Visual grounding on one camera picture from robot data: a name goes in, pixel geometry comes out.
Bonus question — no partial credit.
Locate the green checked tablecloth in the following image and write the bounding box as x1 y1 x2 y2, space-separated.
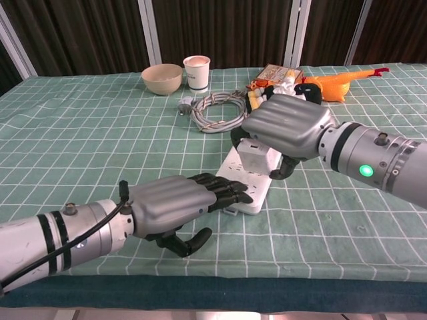
0 61 427 313

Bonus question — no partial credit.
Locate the white power strip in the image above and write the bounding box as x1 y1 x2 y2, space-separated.
216 146 280 216

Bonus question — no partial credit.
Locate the black and white plush doll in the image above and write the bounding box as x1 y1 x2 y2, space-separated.
246 75 323 111

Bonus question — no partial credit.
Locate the grey cable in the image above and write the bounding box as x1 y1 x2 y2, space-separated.
177 90 251 133

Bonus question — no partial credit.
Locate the small printed cardboard box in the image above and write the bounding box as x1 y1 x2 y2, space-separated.
256 65 304 84

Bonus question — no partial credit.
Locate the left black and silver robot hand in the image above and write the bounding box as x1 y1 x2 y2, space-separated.
128 172 254 258

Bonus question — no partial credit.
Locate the white paper cup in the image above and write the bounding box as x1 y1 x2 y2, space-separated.
182 55 211 94

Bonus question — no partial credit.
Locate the beige bowl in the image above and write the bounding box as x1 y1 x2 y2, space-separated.
141 64 183 97

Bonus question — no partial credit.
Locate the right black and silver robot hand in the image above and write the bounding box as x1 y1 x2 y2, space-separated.
230 93 336 181

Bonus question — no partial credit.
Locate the white charger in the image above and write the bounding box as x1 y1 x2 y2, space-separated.
237 139 272 176

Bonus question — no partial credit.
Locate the aluminium frame post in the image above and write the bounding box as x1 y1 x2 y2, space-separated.
344 0 372 66
283 0 312 67
137 0 163 66
0 6 37 79

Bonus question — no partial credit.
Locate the yellow rubber chicken toy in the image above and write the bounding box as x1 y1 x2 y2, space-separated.
246 67 390 103

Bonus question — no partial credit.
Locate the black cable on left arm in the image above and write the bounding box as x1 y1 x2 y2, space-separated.
0 179 131 294

